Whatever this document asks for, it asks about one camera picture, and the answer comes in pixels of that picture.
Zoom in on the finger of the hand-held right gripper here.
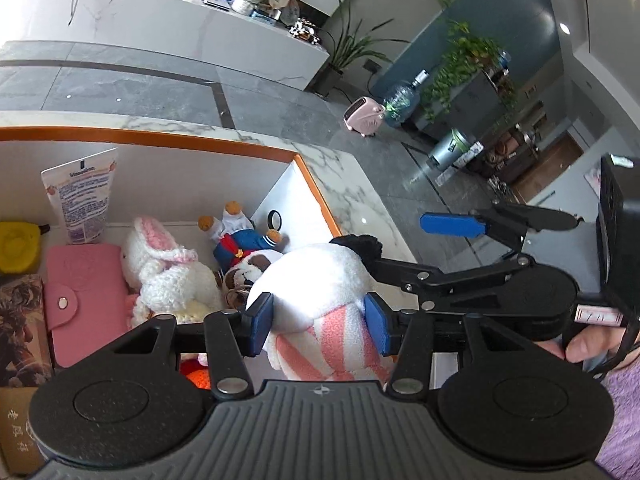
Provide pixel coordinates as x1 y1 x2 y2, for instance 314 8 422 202
420 201 585 256
367 254 537 312

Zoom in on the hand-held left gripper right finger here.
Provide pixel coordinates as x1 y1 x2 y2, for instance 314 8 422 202
364 291 540 396

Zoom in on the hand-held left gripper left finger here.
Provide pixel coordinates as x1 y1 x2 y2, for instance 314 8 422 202
107 291 276 397

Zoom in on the brown white dog plush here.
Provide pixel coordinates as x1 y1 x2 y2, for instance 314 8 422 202
220 252 281 311

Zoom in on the white pink striped plush toy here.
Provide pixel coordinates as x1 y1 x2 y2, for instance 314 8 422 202
245 234 396 386

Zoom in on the crochet orange fruit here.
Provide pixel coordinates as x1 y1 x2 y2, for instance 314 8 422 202
180 357 213 391

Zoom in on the brown sailor bear toy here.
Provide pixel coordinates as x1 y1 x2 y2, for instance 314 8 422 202
198 201 286 276

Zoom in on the white crochet rabbit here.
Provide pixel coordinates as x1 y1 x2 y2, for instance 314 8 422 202
120 216 223 328

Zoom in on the white box with orange rim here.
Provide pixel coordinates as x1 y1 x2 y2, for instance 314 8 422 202
0 126 346 478

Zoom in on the pink snap card holder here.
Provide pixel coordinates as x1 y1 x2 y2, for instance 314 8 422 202
44 245 132 368

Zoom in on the white lotion tube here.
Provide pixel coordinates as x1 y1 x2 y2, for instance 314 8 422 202
41 147 118 245

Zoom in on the brown gift box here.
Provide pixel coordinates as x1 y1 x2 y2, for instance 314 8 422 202
0 385 48 476

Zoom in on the person's right forearm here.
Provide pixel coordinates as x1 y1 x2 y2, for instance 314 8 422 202
595 357 640 480

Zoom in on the person's right hand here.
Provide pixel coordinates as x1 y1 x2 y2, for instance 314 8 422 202
542 327 640 366

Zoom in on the silver green canister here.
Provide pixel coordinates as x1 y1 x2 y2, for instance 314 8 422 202
427 127 473 168

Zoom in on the brown wooden cabinet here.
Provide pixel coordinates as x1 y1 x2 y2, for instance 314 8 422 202
480 105 586 201

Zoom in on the blue water jug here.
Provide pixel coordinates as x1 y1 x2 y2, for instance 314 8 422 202
382 70 431 128

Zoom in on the pink fan heater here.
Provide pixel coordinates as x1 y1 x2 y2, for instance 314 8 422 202
343 96 386 137

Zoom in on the green climbing vine plant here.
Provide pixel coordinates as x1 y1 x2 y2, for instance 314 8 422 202
420 0 518 121

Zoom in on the potted long-leaf plant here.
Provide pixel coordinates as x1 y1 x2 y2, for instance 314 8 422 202
312 0 411 101

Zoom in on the black white cow figure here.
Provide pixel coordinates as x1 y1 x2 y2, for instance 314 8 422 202
289 17 321 43

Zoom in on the white marble television cabinet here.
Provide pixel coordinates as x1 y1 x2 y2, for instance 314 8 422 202
0 0 331 93

